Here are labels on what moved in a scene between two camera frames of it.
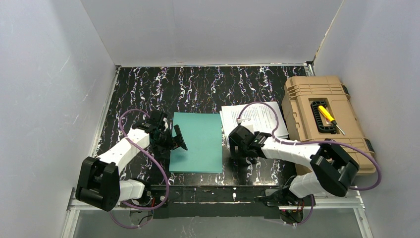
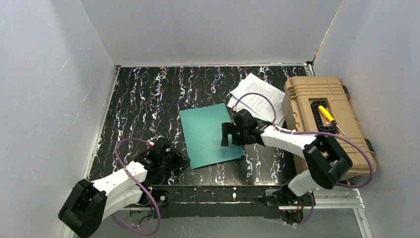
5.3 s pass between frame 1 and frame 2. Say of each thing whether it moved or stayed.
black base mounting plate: stayed
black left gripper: moved
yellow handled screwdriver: stayed
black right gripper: moved
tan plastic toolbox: stayed
